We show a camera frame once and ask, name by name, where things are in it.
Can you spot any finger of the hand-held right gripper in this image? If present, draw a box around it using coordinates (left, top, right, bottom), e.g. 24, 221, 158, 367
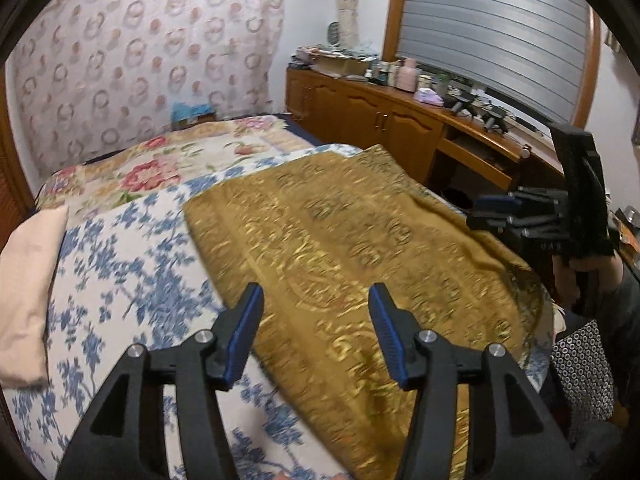
466, 213, 566, 262
472, 186, 565, 214

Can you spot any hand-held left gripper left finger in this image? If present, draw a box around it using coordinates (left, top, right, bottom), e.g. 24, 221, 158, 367
54, 283, 265, 480

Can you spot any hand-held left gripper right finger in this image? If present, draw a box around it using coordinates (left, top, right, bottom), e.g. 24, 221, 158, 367
368, 283, 568, 480

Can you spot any gold patterned garment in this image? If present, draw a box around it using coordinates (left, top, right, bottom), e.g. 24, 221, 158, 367
182, 145, 556, 480

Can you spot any person's right forearm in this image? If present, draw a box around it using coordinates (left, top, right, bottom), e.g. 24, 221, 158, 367
597, 262, 640, 322

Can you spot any person's right hand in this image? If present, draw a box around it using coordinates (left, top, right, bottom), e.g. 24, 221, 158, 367
552, 256, 623, 311

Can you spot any black gadget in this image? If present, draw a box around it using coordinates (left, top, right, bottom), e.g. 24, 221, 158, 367
446, 92, 479, 117
480, 105, 512, 134

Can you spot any purple soft item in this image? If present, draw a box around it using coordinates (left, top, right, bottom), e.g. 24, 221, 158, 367
415, 87, 446, 107

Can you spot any blue floral bed sheet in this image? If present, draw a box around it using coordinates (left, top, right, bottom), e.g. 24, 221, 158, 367
10, 142, 557, 480

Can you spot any pink jug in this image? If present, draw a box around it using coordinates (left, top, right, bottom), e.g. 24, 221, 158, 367
397, 58, 419, 94

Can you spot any wooden cabinet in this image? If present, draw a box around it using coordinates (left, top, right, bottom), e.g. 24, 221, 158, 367
285, 65, 567, 202

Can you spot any group of small jars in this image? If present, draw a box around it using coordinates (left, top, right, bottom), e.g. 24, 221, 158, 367
371, 60, 399, 87

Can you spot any black white dotted cloth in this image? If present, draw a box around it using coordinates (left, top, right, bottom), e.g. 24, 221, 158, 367
552, 320, 617, 433

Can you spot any red floral bedspread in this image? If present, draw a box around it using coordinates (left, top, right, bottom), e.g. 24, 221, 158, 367
35, 115, 317, 222

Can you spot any open cardboard box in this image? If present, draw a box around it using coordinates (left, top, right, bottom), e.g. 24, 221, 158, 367
310, 55, 369, 77

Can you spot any pink pillow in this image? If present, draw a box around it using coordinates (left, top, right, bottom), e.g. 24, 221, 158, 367
0, 205, 71, 389

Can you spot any cream tied curtain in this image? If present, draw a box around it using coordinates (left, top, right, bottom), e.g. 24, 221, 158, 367
327, 0, 369, 47

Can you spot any wooden slatted wardrobe door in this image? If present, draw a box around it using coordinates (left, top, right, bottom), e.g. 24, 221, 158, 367
0, 105, 36, 231

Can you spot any circle patterned sheer curtain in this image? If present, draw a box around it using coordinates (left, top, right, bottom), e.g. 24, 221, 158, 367
10, 0, 287, 181

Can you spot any wooden window frame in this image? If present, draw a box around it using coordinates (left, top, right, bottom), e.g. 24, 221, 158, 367
381, 0, 604, 133

